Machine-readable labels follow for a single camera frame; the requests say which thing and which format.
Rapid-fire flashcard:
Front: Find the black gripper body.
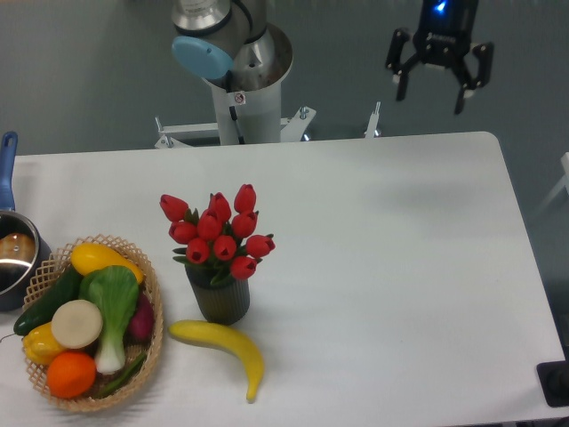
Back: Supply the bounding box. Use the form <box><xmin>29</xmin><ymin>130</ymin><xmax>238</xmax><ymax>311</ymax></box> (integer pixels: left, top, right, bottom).
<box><xmin>413</xmin><ymin>0</ymin><xmax>478</xmax><ymax>68</ymax></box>

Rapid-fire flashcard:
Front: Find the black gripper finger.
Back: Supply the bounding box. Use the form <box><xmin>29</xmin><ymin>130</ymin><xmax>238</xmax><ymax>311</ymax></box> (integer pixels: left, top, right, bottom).
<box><xmin>453</xmin><ymin>42</ymin><xmax>494</xmax><ymax>115</ymax></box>
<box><xmin>385</xmin><ymin>28</ymin><xmax>420</xmax><ymax>101</ymax></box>

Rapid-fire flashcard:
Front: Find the red tulip bouquet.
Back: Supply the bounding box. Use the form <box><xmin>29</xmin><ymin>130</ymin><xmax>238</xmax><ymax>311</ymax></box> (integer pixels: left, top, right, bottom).
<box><xmin>159</xmin><ymin>184</ymin><xmax>276</xmax><ymax>289</ymax></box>

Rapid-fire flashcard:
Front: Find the yellow banana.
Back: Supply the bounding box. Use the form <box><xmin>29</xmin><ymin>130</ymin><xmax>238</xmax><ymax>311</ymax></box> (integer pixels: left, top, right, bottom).
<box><xmin>168</xmin><ymin>320</ymin><xmax>265</xmax><ymax>403</ymax></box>

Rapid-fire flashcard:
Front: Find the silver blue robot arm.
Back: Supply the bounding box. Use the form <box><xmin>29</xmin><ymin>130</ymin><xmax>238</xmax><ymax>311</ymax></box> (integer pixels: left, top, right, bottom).
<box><xmin>172</xmin><ymin>1</ymin><xmax>494</xmax><ymax>114</ymax></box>

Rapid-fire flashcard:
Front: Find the dark ribbed vase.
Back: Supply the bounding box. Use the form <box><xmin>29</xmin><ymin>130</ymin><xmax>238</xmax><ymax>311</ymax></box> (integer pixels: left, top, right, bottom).
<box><xmin>185</xmin><ymin>266</ymin><xmax>251</xmax><ymax>326</ymax></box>

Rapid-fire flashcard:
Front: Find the white furniture leg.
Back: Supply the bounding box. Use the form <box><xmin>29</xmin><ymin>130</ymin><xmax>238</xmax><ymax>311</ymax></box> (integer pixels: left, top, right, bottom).
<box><xmin>540</xmin><ymin>152</ymin><xmax>569</xmax><ymax>210</ymax></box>

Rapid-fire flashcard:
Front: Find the black device at edge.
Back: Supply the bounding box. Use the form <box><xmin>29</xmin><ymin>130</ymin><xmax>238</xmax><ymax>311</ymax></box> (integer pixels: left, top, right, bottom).
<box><xmin>536</xmin><ymin>360</ymin><xmax>568</xmax><ymax>407</ymax></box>

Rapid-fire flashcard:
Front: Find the green bok choy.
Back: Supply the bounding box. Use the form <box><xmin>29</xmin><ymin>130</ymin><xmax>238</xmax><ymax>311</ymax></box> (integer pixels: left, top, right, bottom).
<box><xmin>79</xmin><ymin>265</ymin><xmax>139</xmax><ymax>375</ymax></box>

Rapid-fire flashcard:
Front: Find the yellow squash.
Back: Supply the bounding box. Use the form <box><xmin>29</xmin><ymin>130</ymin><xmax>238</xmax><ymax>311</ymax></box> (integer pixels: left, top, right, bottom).
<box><xmin>70</xmin><ymin>243</ymin><xmax>144</xmax><ymax>285</ymax></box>

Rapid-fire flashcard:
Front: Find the purple sweet potato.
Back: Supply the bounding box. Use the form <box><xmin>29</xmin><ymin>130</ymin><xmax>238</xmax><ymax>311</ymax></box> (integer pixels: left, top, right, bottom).
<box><xmin>127</xmin><ymin>293</ymin><xmax>155</xmax><ymax>342</ymax></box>

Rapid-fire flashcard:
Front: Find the dark green cucumber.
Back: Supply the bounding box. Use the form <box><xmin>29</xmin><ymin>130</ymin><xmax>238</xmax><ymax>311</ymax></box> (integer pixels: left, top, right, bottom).
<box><xmin>13</xmin><ymin>266</ymin><xmax>83</xmax><ymax>336</ymax></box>

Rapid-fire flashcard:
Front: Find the woven wicker basket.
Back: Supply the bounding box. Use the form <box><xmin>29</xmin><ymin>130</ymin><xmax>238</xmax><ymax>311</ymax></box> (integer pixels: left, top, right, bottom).
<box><xmin>23</xmin><ymin>235</ymin><xmax>164</xmax><ymax>413</ymax></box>

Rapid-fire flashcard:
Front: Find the beige round bun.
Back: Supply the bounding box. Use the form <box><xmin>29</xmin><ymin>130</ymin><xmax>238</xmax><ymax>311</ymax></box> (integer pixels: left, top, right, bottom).
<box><xmin>51</xmin><ymin>300</ymin><xmax>103</xmax><ymax>350</ymax></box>

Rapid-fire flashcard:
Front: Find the green chili pepper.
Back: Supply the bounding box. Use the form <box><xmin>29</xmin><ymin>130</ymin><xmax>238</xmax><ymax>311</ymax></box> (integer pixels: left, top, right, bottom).
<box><xmin>94</xmin><ymin>353</ymin><xmax>147</xmax><ymax>399</ymax></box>

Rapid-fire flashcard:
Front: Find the orange fruit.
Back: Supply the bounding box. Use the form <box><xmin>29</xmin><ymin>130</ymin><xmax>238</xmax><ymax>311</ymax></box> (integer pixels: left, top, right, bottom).
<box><xmin>47</xmin><ymin>351</ymin><xmax>97</xmax><ymax>399</ymax></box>

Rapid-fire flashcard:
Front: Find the yellow bell pepper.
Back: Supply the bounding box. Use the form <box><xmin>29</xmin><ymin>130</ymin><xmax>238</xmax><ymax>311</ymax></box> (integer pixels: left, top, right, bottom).
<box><xmin>22</xmin><ymin>322</ymin><xmax>67</xmax><ymax>366</ymax></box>

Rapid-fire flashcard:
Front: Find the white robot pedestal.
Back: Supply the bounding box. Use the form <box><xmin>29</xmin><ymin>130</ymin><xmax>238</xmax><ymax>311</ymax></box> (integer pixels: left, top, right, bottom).
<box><xmin>205</xmin><ymin>81</ymin><xmax>281</xmax><ymax>146</ymax></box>

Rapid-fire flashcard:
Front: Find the white metal base frame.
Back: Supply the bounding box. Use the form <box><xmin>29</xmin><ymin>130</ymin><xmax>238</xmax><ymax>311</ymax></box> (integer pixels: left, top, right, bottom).
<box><xmin>154</xmin><ymin>101</ymin><xmax>381</xmax><ymax>149</ymax></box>

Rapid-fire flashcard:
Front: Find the blue handled saucepan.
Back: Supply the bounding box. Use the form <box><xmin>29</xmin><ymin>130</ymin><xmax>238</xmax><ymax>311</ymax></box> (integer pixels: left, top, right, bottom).
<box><xmin>1</xmin><ymin>131</ymin><xmax>51</xmax><ymax>312</ymax></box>

